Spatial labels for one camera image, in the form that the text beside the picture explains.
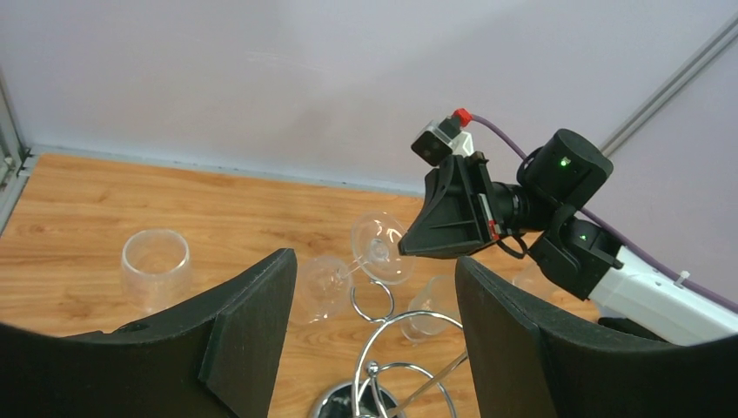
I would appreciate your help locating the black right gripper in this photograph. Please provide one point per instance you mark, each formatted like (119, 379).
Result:
(449, 224)

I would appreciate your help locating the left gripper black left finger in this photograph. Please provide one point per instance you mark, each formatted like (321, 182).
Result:
(214, 355)

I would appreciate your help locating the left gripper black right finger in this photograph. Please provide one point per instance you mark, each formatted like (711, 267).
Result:
(530, 358)

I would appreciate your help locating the clear wine glass front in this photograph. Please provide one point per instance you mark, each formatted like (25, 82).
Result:
(439, 296)

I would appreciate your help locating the clear wine glass back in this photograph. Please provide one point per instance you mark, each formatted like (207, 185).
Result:
(324, 284)

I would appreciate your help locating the chrome wine glass rack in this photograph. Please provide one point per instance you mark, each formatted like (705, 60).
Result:
(388, 388)

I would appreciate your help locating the patterned clear wine glass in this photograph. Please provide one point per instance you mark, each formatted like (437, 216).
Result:
(532, 280)

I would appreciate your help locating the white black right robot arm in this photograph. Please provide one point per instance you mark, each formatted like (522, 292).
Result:
(553, 184)

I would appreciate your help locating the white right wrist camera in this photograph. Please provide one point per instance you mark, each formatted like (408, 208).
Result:
(439, 140)

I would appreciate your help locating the aluminium corner frame post left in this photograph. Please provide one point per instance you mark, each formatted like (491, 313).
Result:
(14, 153)

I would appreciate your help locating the aluminium corner frame post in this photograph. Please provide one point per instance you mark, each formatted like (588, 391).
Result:
(14, 153)
(688, 72)

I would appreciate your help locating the aluminium corner frame post right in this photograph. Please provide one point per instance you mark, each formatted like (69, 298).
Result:
(688, 72)

